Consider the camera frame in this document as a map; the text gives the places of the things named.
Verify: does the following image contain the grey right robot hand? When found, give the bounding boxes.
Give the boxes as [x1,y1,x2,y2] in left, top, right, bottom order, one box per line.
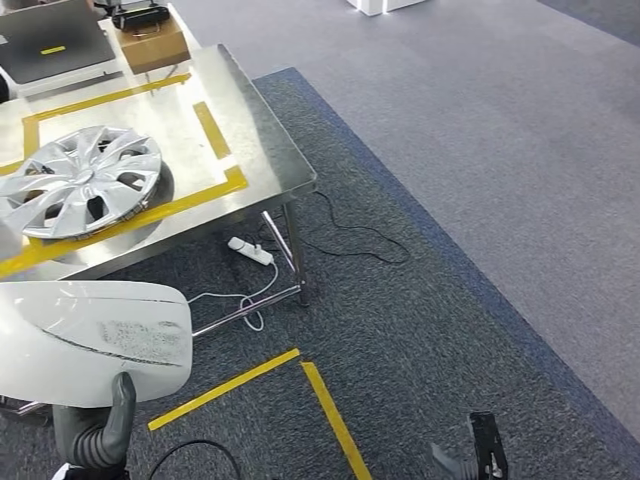
[429,442,481,480]

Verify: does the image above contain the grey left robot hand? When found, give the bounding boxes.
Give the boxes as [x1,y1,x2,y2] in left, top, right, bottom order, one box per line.
[52,371,137,470]

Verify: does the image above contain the white curved car part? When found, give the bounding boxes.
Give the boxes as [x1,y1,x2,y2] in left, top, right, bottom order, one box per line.
[0,280,194,409]

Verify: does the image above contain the stainless steel workbench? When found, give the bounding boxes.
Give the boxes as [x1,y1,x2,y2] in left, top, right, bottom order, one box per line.
[0,42,318,420]

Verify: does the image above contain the yellow floor tape strip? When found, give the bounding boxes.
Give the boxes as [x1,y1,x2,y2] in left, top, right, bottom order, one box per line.
[300,360,374,480]
[147,347,301,433]

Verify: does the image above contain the silver wheel hubcap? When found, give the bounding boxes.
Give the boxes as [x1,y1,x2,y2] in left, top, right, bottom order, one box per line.
[0,125,164,241]

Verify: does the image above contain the white power strip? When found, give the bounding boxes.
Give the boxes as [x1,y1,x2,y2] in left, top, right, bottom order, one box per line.
[227,236,275,268]

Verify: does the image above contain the brown cardboard box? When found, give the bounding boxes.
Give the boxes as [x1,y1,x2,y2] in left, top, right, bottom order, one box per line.
[113,13,192,75]

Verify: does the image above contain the dark grey flat pad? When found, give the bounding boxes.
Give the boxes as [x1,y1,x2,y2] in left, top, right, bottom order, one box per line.
[0,0,117,86]

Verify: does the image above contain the black device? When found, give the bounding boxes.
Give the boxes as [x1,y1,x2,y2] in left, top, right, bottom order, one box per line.
[110,1,171,33]

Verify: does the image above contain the white cabinet base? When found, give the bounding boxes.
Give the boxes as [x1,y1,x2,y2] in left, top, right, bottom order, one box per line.
[346,0,427,18]

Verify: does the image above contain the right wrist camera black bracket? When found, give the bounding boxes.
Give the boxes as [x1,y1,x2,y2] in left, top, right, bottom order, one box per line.
[468,411,509,480]

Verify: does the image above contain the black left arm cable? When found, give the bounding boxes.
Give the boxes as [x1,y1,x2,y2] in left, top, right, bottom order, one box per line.
[147,439,244,480]

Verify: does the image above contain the white power strip cable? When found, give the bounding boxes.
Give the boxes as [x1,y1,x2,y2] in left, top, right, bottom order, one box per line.
[187,260,280,334]

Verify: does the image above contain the thin black floor cable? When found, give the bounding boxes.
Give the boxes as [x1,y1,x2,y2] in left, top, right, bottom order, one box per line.
[256,190,412,268]

